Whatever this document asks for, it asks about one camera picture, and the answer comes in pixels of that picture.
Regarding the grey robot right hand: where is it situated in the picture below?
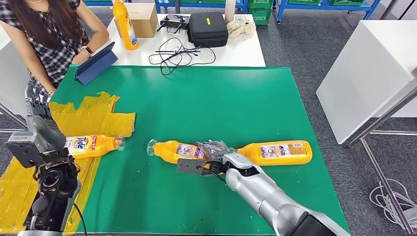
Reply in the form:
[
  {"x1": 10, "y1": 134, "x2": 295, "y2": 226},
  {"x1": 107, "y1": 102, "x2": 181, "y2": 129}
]
[{"x1": 195, "y1": 139, "x2": 237, "y2": 162}]

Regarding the person's left hand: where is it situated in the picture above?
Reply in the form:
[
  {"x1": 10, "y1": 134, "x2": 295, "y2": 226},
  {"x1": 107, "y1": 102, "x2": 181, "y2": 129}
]
[{"x1": 71, "y1": 50, "x2": 91, "y2": 65}]

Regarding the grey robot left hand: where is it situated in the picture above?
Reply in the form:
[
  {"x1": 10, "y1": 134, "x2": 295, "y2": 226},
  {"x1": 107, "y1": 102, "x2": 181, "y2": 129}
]
[{"x1": 24, "y1": 80, "x2": 67, "y2": 154}]

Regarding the tablet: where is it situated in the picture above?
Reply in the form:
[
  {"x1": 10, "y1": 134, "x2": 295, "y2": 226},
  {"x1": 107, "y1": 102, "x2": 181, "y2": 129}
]
[{"x1": 74, "y1": 41, "x2": 119, "y2": 86}]

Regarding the orange detergent bottle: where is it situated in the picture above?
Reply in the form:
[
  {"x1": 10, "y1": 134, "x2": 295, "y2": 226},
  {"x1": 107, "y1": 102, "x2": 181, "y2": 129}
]
[
  {"x1": 147, "y1": 139, "x2": 229, "y2": 165},
  {"x1": 64, "y1": 134, "x2": 126, "y2": 160},
  {"x1": 236, "y1": 140, "x2": 313, "y2": 167},
  {"x1": 112, "y1": 0, "x2": 139, "y2": 52}
]

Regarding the person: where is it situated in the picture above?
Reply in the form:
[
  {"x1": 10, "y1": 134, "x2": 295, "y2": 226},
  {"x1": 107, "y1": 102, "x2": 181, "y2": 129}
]
[{"x1": 0, "y1": 0, "x2": 110, "y2": 97}]

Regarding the white table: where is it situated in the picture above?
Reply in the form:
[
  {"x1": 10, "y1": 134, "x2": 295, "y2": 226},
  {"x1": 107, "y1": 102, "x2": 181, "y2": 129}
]
[
  {"x1": 0, "y1": 24, "x2": 30, "y2": 133},
  {"x1": 316, "y1": 20, "x2": 417, "y2": 145},
  {"x1": 94, "y1": 13, "x2": 267, "y2": 68}
]

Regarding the yellow taped cardboard sheet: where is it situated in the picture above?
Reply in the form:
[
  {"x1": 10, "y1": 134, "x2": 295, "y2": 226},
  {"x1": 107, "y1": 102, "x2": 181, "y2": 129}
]
[{"x1": 0, "y1": 91, "x2": 136, "y2": 236}]

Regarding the green table mat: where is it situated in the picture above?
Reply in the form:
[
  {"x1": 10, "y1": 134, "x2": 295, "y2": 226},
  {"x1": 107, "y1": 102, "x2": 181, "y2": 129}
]
[{"x1": 50, "y1": 65, "x2": 350, "y2": 235}]

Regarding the brown cardboard box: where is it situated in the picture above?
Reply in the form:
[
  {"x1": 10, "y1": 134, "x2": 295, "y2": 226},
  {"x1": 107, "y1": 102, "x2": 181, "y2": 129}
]
[{"x1": 114, "y1": 2, "x2": 159, "y2": 38}]

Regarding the black device with antennas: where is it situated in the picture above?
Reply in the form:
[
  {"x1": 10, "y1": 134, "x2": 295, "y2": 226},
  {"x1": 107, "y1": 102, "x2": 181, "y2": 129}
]
[{"x1": 156, "y1": 14, "x2": 191, "y2": 34}]

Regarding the black zip case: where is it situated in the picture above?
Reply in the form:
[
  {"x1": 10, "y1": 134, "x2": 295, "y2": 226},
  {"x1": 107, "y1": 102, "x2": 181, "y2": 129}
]
[{"x1": 186, "y1": 12, "x2": 229, "y2": 49}]

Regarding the beige cloth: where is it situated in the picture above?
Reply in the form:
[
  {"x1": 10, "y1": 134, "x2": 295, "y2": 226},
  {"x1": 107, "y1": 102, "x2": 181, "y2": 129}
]
[{"x1": 226, "y1": 19, "x2": 256, "y2": 39}]

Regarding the beige cardboard tube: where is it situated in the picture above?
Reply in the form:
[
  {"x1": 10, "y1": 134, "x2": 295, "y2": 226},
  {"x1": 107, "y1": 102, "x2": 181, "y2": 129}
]
[{"x1": 224, "y1": 0, "x2": 236, "y2": 24}]

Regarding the green plastic crate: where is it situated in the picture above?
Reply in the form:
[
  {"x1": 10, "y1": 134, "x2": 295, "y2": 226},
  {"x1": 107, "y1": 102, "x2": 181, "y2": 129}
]
[{"x1": 247, "y1": 0, "x2": 273, "y2": 26}]

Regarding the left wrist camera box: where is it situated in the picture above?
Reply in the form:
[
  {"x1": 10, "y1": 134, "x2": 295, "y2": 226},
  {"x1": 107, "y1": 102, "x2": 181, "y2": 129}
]
[{"x1": 5, "y1": 132, "x2": 71, "y2": 169}]

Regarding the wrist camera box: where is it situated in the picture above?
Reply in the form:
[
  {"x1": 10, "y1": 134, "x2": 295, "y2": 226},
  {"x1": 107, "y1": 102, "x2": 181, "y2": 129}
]
[
  {"x1": 5, "y1": 132, "x2": 71, "y2": 169},
  {"x1": 177, "y1": 158, "x2": 225, "y2": 177}
]

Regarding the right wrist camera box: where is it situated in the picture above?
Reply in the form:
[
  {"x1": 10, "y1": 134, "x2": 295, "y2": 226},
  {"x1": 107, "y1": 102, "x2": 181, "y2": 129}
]
[{"x1": 177, "y1": 158, "x2": 225, "y2": 177}]

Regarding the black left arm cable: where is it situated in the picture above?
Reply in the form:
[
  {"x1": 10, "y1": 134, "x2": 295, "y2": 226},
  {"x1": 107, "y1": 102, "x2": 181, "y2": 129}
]
[{"x1": 72, "y1": 203, "x2": 88, "y2": 236}]

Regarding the blue metal rack frame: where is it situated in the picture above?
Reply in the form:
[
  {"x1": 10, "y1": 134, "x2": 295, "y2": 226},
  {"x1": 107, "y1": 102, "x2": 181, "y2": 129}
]
[
  {"x1": 154, "y1": 0, "x2": 249, "y2": 14},
  {"x1": 275, "y1": 0, "x2": 381, "y2": 24}
]

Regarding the tangled black cable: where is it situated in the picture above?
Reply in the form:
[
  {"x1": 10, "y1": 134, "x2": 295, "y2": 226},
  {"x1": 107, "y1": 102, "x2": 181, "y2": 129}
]
[{"x1": 148, "y1": 37, "x2": 217, "y2": 77}]

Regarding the steel table leg frame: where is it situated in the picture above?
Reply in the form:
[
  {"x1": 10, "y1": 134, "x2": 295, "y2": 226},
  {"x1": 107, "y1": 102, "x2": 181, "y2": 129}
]
[{"x1": 347, "y1": 94, "x2": 417, "y2": 235}]

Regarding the white cable bundle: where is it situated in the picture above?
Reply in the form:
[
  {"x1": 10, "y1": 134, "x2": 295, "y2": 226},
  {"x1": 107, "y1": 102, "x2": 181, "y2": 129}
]
[{"x1": 369, "y1": 179, "x2": 417, "y2": 230}]

